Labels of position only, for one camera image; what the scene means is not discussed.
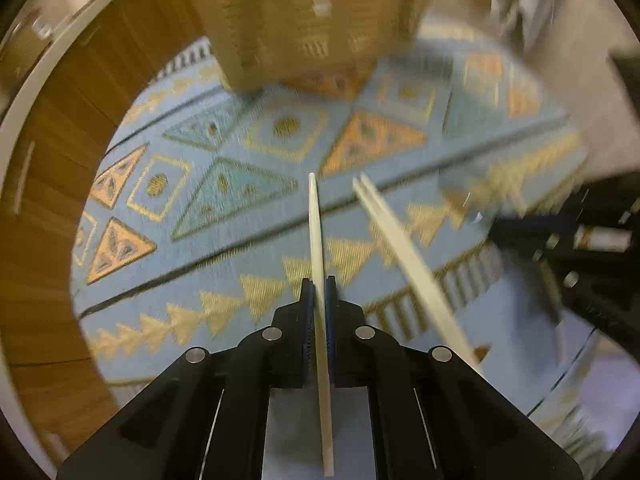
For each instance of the blue patterned floor rug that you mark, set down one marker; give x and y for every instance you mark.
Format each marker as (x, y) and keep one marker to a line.
(196, 225)

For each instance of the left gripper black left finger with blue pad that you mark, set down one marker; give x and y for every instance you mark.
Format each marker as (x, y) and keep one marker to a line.
(289, 361)

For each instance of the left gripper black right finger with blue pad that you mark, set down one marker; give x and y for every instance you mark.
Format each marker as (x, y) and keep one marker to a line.
(347, 365)

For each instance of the pale wooden chopstick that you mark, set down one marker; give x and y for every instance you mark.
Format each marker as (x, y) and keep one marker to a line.
(431, 297)
(322, 360)

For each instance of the woven wicker basket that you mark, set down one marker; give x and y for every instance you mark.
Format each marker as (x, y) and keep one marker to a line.
(261, 41)

